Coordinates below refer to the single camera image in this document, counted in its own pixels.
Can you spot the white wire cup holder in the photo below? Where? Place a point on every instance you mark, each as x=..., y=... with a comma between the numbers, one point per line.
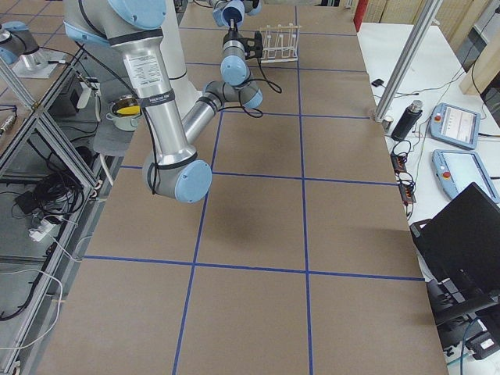
x=280, y=43

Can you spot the teach pendant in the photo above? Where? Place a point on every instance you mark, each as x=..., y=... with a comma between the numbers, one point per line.
x=456, y=170
x=455, y=126

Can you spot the blue plastic cup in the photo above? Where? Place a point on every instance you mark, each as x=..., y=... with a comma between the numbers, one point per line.
x=233, y=13

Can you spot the black laptop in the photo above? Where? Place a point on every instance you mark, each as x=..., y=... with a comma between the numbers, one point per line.
x=460, y=246

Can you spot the teach pendant far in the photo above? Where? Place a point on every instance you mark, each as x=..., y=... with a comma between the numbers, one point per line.
x=455, y=126

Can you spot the teach pendant near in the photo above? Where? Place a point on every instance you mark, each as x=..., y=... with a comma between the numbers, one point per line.
x=456, y=170

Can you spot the aluminium frame post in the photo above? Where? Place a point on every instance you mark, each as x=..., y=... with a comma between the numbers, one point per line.
x=414, y=40

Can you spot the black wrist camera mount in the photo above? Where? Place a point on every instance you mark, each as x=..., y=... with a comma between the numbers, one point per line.
x=253, y=46

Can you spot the small black puck device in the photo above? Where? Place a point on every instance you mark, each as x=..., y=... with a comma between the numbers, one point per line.
x=377, y=82

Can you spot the black water bottle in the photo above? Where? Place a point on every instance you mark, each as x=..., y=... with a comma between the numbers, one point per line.
x=408, y=119

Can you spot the white enamel pot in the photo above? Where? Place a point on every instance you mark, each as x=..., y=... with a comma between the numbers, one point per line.
x=124, y=113

